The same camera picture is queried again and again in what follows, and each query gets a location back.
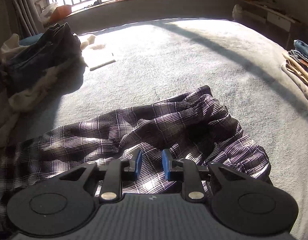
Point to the white low shelf unit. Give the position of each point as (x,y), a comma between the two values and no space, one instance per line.
(271,23)

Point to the dark plaid flannel pants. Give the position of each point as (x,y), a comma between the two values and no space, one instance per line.
(194,125)

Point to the grey curtain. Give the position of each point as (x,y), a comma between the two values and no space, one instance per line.
(28,16)

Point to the folded clothes stack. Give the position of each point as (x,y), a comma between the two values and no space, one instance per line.
(296,65)

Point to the dark navy garment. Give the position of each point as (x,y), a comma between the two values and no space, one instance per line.
(57,45)

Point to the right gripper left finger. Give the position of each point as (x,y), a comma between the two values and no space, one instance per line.
(133,167)

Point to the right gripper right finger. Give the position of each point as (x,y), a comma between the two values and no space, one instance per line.
(171,167)

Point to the white fleece garment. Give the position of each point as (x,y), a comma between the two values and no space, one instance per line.
(26,100)

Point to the white flat card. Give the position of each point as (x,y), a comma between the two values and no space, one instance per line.
(97,58)

